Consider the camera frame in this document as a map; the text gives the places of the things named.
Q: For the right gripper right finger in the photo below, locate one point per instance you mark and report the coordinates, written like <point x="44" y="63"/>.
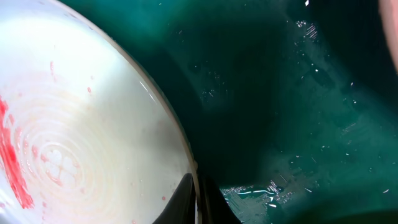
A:
<point x="214" y="207"/>

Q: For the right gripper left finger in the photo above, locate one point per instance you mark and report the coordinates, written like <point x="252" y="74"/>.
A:
<point x="181" y="207"/>

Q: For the light blue plate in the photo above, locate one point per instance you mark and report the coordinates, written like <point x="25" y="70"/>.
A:
<point x="86" y="135"/>

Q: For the white pink-rimmed plate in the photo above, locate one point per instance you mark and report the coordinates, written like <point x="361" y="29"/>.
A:
<point x="388" y="10"/>

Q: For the teal plastic serving tray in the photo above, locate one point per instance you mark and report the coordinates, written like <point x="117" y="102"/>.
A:
<point x="289" y="106"/>

